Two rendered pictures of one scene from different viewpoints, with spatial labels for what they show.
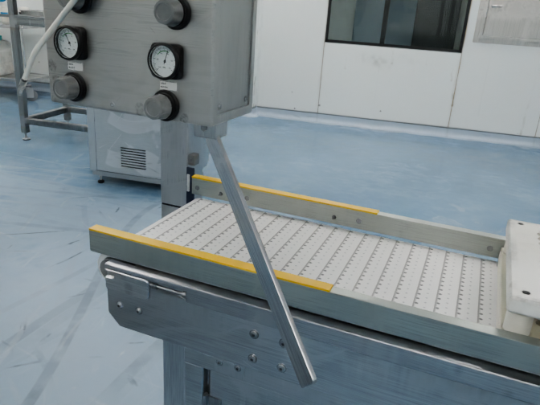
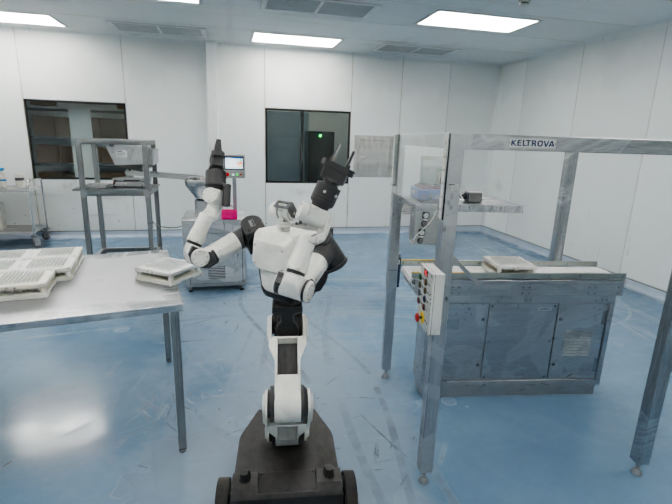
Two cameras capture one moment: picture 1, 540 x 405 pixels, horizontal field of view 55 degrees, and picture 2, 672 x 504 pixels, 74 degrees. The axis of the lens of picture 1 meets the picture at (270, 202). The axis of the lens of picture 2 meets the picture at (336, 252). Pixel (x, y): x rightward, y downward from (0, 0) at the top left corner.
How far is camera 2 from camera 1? 2.28 m
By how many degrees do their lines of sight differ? 26
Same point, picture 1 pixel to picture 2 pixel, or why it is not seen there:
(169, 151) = (392, 254)
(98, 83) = (426, 239)
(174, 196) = (393, 267)
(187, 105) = not seen: hidden behind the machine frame
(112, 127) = not seen: hidden behind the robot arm
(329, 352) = (469, 286)
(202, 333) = not seen: hidden behind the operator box
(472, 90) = (356, 204)
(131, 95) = (433, 240)
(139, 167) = (221, 277)
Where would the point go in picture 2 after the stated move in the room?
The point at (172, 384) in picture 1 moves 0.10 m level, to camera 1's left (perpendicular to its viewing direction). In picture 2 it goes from (388, 331) to (375, 333)
